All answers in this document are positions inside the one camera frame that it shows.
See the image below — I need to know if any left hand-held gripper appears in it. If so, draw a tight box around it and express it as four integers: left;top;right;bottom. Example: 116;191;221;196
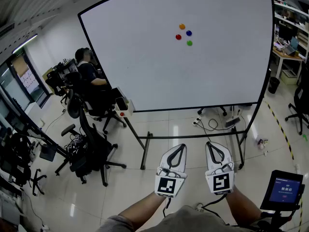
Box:
154;143;188;198

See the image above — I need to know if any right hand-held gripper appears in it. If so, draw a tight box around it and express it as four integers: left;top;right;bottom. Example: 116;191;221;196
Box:
204;142;236;196

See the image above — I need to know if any person's right forearm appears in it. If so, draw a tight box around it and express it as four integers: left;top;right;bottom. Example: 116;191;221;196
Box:
224;186;263;227

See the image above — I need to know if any person's left forearm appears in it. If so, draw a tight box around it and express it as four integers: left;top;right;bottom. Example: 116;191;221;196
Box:
118;191;169;229

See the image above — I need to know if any black whiteboard stand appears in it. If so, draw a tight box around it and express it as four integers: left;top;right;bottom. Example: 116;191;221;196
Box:
125;66;272;171

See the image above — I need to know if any grey broom with dustpan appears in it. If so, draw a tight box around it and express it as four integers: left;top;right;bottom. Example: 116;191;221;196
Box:
225;105;241;128

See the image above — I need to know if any litter on floor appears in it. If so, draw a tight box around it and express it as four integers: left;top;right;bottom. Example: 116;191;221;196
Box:
254;135;270;151

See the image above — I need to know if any black office chair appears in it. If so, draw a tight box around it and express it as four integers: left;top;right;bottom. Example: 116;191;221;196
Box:
55;89;127;187
93;105;127;135
284;61;309;135
45;71;83;103
197;106;227;117

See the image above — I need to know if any person's grey shirt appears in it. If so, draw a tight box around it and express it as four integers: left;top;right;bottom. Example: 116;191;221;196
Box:
96;204;266;232

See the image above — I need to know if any white marker tray box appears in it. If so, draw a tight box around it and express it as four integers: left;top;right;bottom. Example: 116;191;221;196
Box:
115;97;134;117

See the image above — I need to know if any black timer screen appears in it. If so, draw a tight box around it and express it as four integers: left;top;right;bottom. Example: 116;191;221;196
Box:
260;170;305;211

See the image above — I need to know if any black board eraser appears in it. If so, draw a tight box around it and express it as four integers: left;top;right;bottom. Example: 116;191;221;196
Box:
115;97;127;110

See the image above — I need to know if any large white whiteboard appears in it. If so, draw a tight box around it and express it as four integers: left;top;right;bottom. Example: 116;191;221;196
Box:
77;0;275;113

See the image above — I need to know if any black trash bin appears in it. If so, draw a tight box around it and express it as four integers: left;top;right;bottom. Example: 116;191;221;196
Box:
267;76;281;94

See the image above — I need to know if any pale storage box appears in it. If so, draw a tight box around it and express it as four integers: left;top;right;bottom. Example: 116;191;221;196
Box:
281;69;299;86

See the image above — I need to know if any wooden desk with white legs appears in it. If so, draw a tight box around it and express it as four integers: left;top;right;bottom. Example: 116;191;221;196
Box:
272;46;305;81

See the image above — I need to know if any open grey laptop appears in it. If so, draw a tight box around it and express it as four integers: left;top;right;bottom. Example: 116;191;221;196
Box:
284;36;300;55

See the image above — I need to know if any black star base stand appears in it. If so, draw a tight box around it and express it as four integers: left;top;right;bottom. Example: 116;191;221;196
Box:
30;168;48;197

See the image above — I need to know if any black workbench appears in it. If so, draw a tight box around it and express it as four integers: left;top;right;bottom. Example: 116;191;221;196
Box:
0;88;73;169

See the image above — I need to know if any black framed glass door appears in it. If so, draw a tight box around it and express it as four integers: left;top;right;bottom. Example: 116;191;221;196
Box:
0;49;52;111

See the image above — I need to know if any white storage shelf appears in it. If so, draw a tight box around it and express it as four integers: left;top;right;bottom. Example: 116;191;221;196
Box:
274;0;309;58

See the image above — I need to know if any long ceiling strip light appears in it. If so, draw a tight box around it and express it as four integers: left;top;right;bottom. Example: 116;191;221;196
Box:
11;34;39;55

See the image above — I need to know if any thin black floor cable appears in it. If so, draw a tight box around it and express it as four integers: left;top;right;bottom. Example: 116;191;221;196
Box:
197;118;234;140

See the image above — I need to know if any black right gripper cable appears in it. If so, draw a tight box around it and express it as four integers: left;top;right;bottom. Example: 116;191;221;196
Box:
199;194;227;211

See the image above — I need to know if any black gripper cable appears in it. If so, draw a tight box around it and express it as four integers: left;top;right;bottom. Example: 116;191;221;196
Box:
163;196;172;218
199;194;227;211

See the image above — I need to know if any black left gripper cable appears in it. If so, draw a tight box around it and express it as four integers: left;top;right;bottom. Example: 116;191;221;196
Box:
163;196;172;218

